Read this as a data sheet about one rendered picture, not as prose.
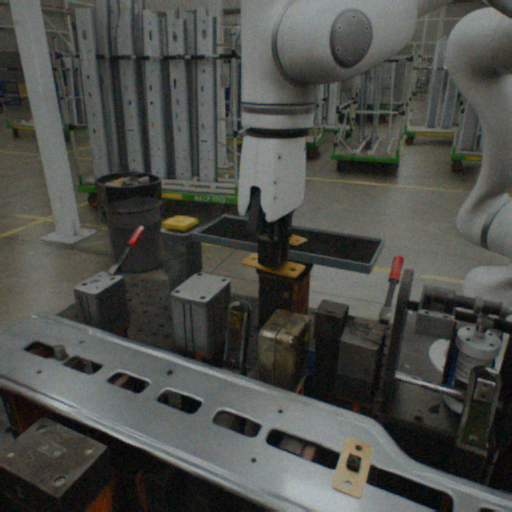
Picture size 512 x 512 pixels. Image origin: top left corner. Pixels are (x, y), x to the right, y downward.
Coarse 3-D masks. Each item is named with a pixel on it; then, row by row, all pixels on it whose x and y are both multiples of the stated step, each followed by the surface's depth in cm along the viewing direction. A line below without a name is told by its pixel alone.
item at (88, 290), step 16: (80, 288) 86; (96, 288) 86; (112, 288) 88; (80, 304) 88; (96, 304) 86; (112, 304) 90; (80, 320) 90; (96, 320) 87; (112, 320) 90; (128, 320) 95; (96, 368) 95
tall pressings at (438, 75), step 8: (440, 40) 838; (440, 56) 846; (440, 64) 852; (440, 72) 857; (432, 80) 860; (440, 80) 862; (448, 80) 851; (432, 88) 868; (440, 88) 863; (448, 88) 859; (456, 88) 850; (432, 96) 876; (448, 96) 866; (432, 104) 881; (448, 104) 870; (432, 112) 885; (448, 112) 874; (464, 112) 843; (432, 120) 890; (448, 120) 879; (440, 128) 882; (448, 128) 882; (480, 128) 842
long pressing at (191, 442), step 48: (0, 336) 81; (48, 336) 81; (96, 336) 81; (0, 384) 70; (48, 384) 69; (96, 384) 69; (192, 384) 69; (240, 384) 69; (144, 432) 60; (192, 432) 60; (288, 432) 60; (336, 432) 60; (384, 432) 59; (240, 480) 53; (288, 480) 53; (432, 480) 53
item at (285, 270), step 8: (248, 256) 59; (256, 256) 59; (248, 264) 56; (256, 264) 56; (280, 264) 56; (288, 264) 57; (296, 264) 57; (272, 272) 55; (280, 272) 54; (288, 272) 54; (296, 272) 54
